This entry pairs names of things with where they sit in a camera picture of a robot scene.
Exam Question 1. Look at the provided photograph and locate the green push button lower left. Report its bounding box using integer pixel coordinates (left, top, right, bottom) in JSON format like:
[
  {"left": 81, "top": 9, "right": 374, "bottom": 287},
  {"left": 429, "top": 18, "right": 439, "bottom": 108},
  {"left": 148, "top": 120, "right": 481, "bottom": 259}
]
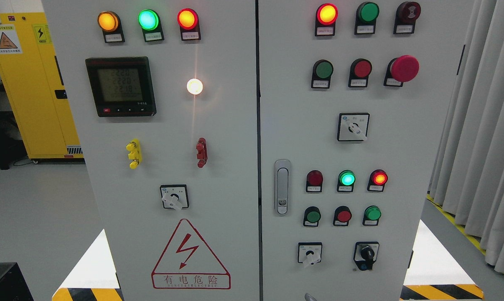
[{"left": 303, "top": 206, "right": 321, "bottom": 227}]

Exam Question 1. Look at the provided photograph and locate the green push button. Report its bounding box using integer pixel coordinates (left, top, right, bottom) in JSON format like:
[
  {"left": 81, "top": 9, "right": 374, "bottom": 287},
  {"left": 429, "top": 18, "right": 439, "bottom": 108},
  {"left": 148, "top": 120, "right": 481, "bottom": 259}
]
[
  {"left": 361, "top": 205, "right": 382, "bottom": 226},
  {"left": 303, "top": 206, "right": 321, "bottom": 227},
  {"left": 311, "top": 59, "right": 333, "bottom": 89}
]

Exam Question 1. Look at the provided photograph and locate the green push button upper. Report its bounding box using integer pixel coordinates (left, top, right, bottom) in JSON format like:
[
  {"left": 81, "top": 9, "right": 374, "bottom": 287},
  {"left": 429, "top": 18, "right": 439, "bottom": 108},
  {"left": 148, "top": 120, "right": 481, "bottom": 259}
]
[{"left": 311, "top": 59, "right": 333, "bottom": 89}]

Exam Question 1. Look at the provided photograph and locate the red push button lower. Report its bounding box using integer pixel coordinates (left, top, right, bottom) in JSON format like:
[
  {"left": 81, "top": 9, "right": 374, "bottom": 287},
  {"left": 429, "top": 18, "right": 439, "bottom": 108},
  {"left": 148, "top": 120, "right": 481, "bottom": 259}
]
[{"left": 333, "top": 206, "right": 352, "bottom": 227}]

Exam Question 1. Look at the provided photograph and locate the red push button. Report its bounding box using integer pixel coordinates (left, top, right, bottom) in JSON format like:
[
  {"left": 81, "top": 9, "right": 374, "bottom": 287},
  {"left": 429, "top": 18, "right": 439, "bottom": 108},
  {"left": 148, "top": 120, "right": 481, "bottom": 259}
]
[
  {"left": 333, "top": 206, "right": 352, "bottom": 227},
  {"left": 348, "top": 58, "right": 372, "bottom": 88}
]

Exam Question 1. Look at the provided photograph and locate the green push button lower right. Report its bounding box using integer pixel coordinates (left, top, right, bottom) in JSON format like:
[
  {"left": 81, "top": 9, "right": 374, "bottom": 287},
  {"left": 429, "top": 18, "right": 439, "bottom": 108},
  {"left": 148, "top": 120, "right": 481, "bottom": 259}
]
[{"left": 361, "top": 205, "right": 382, "bottom": 226}]

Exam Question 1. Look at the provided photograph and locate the red push button upper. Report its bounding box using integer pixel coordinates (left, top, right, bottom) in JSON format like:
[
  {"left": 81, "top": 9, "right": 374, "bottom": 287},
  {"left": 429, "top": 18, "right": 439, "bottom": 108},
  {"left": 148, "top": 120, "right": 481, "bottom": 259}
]
[{"left": 348, "top": 58, "right": 372, "bottom": 88}]

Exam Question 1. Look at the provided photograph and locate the red emergency stop mushroom button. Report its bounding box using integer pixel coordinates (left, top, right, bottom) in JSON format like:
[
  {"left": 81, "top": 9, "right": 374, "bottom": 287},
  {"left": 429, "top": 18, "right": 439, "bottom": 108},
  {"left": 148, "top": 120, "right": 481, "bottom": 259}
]
[{"left": 383, "top": 55, "right": 420, "bottom": 87}]

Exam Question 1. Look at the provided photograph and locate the grey electrical control cabinet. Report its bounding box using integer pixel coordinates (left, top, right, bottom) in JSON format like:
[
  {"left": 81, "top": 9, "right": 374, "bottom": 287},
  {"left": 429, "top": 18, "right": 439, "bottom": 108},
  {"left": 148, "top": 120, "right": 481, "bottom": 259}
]
[{"left": 41, "top": 0, "right": 475, "bottom": 301}]

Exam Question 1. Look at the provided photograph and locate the red terminal block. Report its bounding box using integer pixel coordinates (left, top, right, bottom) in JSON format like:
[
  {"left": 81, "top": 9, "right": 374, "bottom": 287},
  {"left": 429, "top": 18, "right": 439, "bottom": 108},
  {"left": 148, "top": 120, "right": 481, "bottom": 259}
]
[{"left": 196, "top": 138, "right": 208, "bottom": 168}]

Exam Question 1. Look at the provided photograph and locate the dark red unlit lamp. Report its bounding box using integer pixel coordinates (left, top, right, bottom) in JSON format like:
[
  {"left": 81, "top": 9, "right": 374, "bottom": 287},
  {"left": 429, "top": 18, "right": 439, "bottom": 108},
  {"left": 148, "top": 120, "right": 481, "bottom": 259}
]
[{"left": 305, "top": 170, "right": 324, "bottom": 193}]

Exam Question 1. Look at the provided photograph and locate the white glowing indicator lamp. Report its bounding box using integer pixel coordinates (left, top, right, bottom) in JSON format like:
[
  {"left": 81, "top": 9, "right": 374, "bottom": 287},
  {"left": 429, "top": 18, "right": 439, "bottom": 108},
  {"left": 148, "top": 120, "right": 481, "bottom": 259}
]
[{"left": 186, "top": 78, "right": 204, "bottom": 95}]

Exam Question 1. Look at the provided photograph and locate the green lit lamp middle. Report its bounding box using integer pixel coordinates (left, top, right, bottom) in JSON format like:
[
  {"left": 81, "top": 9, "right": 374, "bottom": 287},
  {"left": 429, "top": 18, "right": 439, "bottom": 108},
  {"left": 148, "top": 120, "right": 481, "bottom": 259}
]
[{"left": 337, "top": 170, "right": 356, "bottom": 193}]

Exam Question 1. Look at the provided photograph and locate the yellow terminal block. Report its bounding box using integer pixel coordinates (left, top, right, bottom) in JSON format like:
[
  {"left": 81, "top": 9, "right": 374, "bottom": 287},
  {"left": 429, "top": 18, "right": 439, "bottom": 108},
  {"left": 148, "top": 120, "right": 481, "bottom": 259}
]
[{"left": 126, "top": 139, "right": 143, "bottom": 169}]

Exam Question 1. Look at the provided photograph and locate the red lit lamp middle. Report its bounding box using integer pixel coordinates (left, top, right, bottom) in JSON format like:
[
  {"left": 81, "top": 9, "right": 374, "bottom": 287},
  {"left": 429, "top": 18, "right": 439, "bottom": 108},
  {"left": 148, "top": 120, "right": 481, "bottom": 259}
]
[{"left": 367, "top": 169, "right": 388, "bottom": 192}]

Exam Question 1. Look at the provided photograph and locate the red lit lamp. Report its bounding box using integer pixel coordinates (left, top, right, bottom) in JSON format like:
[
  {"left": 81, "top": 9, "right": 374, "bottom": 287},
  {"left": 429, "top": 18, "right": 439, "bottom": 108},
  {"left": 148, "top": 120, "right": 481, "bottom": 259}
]
[
  {"left": 314, "top": 3, "right": 338, "bottom": 37},
  {"left": 367, "top": 169, "right": 388, "bottom": 192}
]

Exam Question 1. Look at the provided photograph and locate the red electric hazard warning sticker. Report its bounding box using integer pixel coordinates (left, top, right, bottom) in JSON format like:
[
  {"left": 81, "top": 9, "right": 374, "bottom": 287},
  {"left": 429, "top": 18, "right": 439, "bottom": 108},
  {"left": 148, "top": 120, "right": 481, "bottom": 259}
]
[{"left": 151, "top": 218, "right": 231, "bottom": 290}]

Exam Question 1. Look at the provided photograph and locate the black digital power meter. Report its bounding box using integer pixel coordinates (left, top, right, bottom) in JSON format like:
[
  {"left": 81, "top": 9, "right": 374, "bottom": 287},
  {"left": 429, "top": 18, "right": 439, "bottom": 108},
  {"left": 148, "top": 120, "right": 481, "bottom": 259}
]
[{"left": 85, "top": 56, "right": 157, "bottom": 117}]

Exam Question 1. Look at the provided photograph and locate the red indicator lamp top left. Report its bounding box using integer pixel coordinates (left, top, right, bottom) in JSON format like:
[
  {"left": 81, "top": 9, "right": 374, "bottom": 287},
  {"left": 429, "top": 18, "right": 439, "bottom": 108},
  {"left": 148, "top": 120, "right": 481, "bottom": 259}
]
[{"left": 177, "top": 8, "right": 201, "bottom": 41}]

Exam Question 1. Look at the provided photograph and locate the red lit lamp top right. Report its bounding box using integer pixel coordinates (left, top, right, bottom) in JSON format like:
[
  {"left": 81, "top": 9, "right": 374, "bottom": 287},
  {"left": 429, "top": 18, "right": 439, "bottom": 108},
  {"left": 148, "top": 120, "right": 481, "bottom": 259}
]
[{"left": 314, "top": 3, "right": 338, "bottom": 37}]

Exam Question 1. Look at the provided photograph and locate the green indicator lamp top left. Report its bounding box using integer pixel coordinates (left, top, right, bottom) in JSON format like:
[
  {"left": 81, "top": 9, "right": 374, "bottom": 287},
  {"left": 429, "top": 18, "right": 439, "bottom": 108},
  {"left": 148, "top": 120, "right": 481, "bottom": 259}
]
[{"left": 137, "top": 9, "right": 164, "bottom": 42}]

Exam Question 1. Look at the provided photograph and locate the green unlit lamp top right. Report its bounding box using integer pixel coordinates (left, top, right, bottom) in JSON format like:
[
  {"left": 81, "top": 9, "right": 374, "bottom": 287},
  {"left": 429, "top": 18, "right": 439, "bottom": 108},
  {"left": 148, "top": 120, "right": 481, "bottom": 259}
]
[{"left": 354, "top": 2, "right": 379, "bottom": 36}]

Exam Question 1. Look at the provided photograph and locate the yellow indicator lamp top left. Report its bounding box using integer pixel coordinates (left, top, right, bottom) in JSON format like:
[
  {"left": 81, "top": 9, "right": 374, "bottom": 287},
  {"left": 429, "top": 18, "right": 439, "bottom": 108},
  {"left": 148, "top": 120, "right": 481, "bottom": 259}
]
[{"left": 97, "top": 11, "right": 125, "bottom": 43}]

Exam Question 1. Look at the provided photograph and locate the dark red buzzer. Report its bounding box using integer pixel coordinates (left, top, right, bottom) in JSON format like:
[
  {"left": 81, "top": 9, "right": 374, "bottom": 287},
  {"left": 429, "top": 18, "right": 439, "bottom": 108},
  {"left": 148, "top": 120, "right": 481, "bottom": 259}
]
[{"left": 393, "top": 1, "right": 421, "bottom": 34}]

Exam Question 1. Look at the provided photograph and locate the grey curtain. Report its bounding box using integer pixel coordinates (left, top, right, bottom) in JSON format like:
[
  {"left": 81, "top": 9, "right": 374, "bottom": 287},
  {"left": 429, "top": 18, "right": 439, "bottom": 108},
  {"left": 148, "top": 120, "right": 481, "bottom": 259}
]
[{"left": 429, "top": 0, "right": 504, "bottom": 274}]

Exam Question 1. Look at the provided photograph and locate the yellow safety storage cabinet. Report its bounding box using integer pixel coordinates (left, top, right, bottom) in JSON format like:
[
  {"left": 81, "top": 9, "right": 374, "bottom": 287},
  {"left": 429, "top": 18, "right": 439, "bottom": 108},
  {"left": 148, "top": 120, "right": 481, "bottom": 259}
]
[{"left": 0, "top": 12, "right": 83, "bottom": 160}]

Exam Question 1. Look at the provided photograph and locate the black box bottom left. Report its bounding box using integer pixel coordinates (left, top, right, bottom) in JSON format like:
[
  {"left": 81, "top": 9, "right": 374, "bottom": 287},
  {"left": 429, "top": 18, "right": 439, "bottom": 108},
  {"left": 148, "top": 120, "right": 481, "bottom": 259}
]
[{"left": 0, "top": 262, "right": 34, "bottom": 301}]

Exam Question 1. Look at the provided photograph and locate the silver cabinet door handle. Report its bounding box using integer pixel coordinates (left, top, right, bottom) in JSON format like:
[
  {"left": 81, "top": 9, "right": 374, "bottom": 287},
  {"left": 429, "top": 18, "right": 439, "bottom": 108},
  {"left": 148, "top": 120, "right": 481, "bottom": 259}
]
[{"left": 274, "top": 159, "right": 291, "bottom": 215}]

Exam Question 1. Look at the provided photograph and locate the white selector switch left door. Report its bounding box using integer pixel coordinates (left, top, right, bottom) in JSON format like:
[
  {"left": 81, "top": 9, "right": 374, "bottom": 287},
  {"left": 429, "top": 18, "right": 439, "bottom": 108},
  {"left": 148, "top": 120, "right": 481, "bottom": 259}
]
[{"left": 160, "top": 184, "right": 190, "bottom": 210}]

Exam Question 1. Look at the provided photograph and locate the white selector switch right upper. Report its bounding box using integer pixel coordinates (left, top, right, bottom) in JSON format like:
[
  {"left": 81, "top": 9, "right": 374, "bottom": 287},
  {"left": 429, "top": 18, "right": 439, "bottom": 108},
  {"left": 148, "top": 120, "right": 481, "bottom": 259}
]
[{"left": 337, "top": 112, "right": 370, "bottom": 142}]

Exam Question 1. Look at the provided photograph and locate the white selector switch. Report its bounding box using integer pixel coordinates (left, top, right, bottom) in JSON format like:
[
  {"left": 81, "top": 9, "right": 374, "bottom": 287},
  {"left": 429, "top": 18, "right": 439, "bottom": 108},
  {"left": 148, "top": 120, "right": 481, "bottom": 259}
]
[
  {"left": 337, "top": 112, "right": 370, "bottom": 142},
  {"left": 297, "top": 242, "right": 323, "bottom": 268}
]

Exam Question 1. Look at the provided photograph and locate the white selector switch lower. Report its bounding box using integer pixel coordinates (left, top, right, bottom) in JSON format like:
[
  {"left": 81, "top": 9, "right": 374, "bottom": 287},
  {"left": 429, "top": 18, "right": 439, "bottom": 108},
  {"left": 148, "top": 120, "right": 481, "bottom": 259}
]
[{"left": 297, "top": 242, "right": 323, "bottom": 268}]

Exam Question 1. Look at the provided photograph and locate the black selector switch lower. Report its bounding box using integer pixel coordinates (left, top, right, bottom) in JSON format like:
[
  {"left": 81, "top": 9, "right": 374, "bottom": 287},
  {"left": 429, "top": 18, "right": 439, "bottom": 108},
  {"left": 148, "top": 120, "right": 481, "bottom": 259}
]
[{"left": 353, "top": 241, "right": 379, "bottom": 271}]

